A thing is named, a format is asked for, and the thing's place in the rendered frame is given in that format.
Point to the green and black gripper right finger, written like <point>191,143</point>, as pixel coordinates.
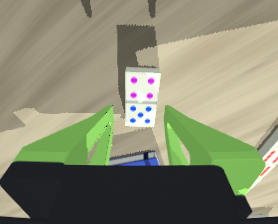
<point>241,162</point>

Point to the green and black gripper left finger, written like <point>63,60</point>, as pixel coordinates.
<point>72,144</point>

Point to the blue flat rectangular pad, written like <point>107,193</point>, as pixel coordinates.
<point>142,159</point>

